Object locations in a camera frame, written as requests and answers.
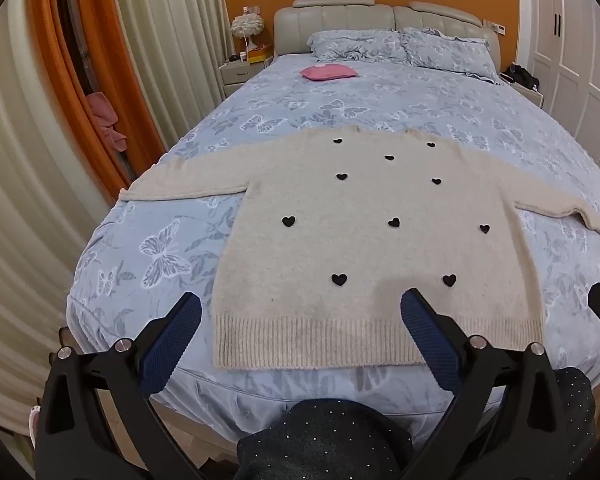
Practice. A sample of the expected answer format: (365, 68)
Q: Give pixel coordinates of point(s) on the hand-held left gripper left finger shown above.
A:
(172, 347)

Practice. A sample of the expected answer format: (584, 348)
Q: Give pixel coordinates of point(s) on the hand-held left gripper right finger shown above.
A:
(430, 342)

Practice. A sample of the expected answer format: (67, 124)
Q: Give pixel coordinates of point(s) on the cream sweater with black hearts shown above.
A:
(355, 240)

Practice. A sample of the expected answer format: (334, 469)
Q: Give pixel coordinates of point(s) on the dark sparkly pants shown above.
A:
(325, 440)

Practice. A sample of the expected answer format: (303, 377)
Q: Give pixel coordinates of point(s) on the cream pleated curtain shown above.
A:
(175, 50)
(20, 210)

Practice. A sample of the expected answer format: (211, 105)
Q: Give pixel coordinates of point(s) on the pink cloth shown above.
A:
(105, 117)

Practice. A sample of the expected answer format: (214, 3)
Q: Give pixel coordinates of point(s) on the white wardrobe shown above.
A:
(575, 60)

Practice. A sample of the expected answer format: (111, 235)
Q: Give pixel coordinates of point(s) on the beige nightstand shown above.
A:
(237, 76)

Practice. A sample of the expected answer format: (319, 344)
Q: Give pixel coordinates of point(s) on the pink cushion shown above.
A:
(329, 73)

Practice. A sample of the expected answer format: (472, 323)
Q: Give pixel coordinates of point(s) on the blue ruffled pillow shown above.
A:
(450, 52)
(355, 45)

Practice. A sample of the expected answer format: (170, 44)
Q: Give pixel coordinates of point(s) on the orange box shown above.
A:
(260, 55)

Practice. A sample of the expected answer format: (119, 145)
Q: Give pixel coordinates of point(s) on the white feather lamp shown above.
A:
(247, 25)

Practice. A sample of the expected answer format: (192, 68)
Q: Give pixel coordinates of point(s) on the beige padded headboard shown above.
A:
(355, 15)

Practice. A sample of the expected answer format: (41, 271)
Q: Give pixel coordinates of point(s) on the white wall switch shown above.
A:
(494, 26)

